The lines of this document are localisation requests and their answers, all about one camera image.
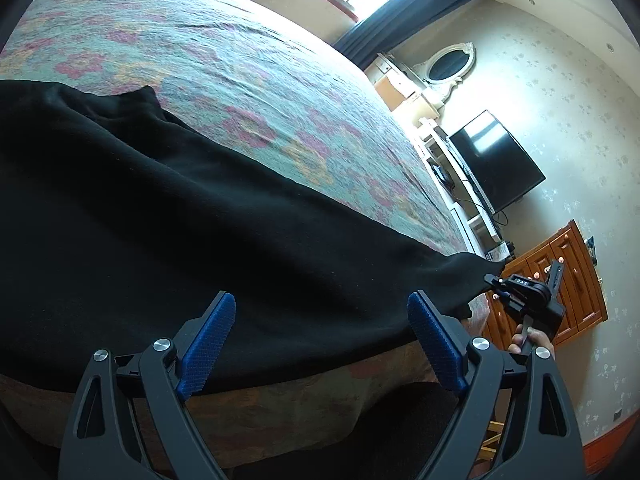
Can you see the wooden chest of drawers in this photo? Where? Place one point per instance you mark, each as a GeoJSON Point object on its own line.
{"type": "Point", "coordinates": [575, 270]}

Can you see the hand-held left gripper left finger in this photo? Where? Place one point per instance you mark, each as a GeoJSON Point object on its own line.
{"type": "Point", "coordinates": [210, 345]}

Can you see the wooden stool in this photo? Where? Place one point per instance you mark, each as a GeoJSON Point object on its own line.
{"type": "Point", "coordinates": [492, 432]}

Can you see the person's dark trouser leg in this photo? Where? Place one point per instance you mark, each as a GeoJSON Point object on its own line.
{"type": "Point", "coordinates": [400, 435]}

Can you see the dark blue curtain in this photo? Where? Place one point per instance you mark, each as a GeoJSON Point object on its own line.
{"type": "Point", "coordinates": [380, 25]}

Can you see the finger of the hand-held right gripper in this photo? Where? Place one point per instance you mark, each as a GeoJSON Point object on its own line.
{"type": "Point", "coordinates": [496, 281]}

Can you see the black flat television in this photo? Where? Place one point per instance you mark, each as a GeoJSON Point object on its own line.
{"type": "Point", "coordinates": [495, 160]}

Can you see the cream vanity dresser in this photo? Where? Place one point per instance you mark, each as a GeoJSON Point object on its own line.
{"type": "Point", "coordinates": [400, 87]}

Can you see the person's right hand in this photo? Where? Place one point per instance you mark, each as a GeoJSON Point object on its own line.
{"type": "Point", "coordinates": [541, 337]}

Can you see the oval white framed mirror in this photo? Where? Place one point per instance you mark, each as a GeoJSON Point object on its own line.
{"type": "Point", "coordinates": [450, 65]}

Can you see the floral bedspread bed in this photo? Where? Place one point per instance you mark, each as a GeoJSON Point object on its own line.
{"type": "Point", "coordinates": [225, 60]}

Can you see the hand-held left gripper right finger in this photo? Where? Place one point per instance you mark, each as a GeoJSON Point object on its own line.
{"type": "Point", "coordinates": [435, 345]}

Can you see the black set-top box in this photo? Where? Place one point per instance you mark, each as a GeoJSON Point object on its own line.
{"type": "Point", "coordinates": [442, 175]}

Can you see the white television stand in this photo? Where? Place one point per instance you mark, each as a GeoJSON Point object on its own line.
{"type": "Point", "coordinates": [462, 180]}

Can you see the black pants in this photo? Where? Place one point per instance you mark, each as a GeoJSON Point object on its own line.
{"type": "Point", "coordinates": [200, 235]}

